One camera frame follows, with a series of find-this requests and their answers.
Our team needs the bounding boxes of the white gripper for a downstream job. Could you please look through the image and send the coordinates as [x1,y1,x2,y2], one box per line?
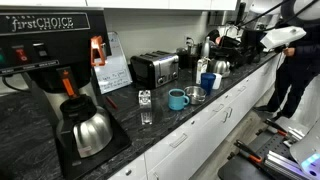
[259,25,307,51]

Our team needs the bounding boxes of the deep blue cup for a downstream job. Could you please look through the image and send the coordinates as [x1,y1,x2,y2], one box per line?
[200,72,217,96]

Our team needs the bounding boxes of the steel cup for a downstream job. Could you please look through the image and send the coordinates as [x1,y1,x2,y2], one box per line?
[186,43,200,57]

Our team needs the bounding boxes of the bystander bare hand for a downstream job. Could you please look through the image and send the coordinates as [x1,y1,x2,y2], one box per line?
[283,47,296,58]

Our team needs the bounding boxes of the person in dark clothes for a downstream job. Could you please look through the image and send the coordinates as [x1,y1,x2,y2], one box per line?
[253,18,320,122]

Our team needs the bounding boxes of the black dish rack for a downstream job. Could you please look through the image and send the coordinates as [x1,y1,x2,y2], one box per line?
[208,29,264,68]

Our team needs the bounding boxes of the round steel kettle carafe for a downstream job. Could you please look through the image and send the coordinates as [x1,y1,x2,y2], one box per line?
[209,58,232,79]

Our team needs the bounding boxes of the slim steel bottle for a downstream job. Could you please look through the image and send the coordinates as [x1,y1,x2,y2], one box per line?
[200,35,212,59]

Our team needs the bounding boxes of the black grinder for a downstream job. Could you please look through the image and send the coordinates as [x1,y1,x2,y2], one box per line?
[175,47,190,69]

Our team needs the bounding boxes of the small steel bowl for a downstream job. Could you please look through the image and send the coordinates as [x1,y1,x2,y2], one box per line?
[184,85,208,106]

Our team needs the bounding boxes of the white device with blue light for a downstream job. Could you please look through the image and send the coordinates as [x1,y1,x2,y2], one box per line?
[289,119,320,180]

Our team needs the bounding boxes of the teal ceramic mug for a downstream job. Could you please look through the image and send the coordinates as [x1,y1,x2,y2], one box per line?
[167,88,191,112]

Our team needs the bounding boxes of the aluminium extrusion bars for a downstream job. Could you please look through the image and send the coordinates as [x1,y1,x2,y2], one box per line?
[264,149,311,180]

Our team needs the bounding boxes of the white lower cabinets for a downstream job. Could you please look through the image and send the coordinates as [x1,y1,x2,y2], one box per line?
[108,53,284,180]

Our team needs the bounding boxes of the white cabinets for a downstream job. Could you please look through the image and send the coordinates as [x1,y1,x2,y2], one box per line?
[108,53,284,180]
[0,0,239,11]

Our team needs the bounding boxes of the steel and black toaster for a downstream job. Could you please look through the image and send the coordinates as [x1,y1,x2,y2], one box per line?
[129,50,180,90]

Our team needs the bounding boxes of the white upper cabinets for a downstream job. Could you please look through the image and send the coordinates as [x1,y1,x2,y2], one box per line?
[0,0,239,11]

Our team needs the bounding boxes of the black cart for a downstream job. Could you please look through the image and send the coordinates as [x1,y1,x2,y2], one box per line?
[218,116,320,180]

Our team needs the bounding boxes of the small whiteboard with writing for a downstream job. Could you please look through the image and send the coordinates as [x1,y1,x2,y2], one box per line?
[93,31,134,95]

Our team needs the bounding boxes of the red marker pen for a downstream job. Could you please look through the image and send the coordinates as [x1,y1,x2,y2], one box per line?
[105,95,119,111]

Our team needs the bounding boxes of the steel carafe with black lid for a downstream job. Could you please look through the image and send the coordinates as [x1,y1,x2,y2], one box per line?
[55,94,114,159]

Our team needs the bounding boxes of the black coffee brewing machine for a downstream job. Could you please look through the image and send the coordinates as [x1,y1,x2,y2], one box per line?
[0,6,132,180]

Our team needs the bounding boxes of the black clamp with orange handle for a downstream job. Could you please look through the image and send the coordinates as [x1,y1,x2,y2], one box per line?
[264,118,289,138]
[233,139,264,164]

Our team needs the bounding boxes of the white wall outlet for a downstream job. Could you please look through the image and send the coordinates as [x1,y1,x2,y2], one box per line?
[184,34,194,46]

